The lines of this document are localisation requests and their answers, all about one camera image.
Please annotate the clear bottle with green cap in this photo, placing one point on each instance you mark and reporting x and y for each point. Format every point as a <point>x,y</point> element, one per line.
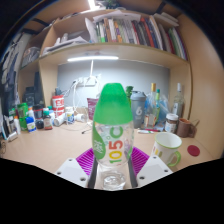
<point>112,106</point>

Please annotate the white wall power strip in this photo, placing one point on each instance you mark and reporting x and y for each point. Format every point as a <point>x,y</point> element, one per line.
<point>86,81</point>

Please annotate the blue and white bottle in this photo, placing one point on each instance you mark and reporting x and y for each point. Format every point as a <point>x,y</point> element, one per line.
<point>30,123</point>

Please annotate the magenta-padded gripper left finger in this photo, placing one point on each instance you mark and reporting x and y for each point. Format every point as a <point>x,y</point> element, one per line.
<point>71,170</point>

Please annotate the pink packet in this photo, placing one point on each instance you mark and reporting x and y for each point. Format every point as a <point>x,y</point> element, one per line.
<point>92,108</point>

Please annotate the white LED light bar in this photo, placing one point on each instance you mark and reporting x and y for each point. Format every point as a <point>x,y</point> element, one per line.
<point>93,58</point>

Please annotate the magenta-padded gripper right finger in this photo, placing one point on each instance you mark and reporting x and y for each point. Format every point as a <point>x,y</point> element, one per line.
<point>153,168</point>

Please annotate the flat round red coaster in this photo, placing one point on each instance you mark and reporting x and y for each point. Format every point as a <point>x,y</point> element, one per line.
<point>193,150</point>

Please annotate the tall clear glass bottle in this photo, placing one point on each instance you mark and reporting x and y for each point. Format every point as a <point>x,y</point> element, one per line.
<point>178,103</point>

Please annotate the grey tumbler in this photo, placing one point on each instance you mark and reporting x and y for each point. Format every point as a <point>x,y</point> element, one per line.
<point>138,111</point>

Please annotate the brown jar with white lid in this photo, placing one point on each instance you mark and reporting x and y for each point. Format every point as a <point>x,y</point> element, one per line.
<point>171,123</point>

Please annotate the red and white can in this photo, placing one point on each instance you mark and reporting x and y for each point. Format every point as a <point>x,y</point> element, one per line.
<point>58,103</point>

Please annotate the wooden shelf unit with books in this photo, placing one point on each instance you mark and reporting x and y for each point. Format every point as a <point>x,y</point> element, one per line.
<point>133,31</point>

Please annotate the green container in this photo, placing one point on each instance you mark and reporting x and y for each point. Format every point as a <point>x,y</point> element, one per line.
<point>22,113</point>

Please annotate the white bottle with blue label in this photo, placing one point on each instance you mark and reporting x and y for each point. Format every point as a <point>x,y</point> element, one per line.
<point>69,116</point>

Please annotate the clear bottle with yellow cap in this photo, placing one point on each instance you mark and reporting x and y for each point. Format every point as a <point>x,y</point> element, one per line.
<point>150,106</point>

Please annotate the brown bottle with red label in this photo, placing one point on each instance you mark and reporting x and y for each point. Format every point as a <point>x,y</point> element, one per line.
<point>48,121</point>

